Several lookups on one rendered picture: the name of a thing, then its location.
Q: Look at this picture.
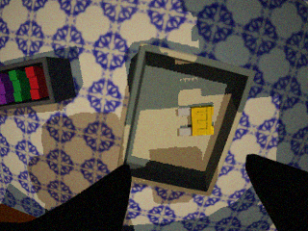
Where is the purple fuse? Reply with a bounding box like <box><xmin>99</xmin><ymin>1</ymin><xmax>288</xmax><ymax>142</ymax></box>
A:
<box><xmin>0</xmin><ymin>73</ymin><xmax>15</xmax><ymax>105</ymax></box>

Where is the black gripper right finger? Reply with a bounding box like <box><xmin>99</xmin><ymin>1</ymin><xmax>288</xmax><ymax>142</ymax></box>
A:
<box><xmin>246</xmin><ymin>154</ymin><xmax>308</xmax><ymax>231</ymax></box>

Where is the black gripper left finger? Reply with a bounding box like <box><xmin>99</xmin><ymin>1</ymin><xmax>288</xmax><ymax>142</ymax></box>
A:
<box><xmin>0</xmin><ymin>165</ymin><xmax>132</xmax><ymax>231</ymax></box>

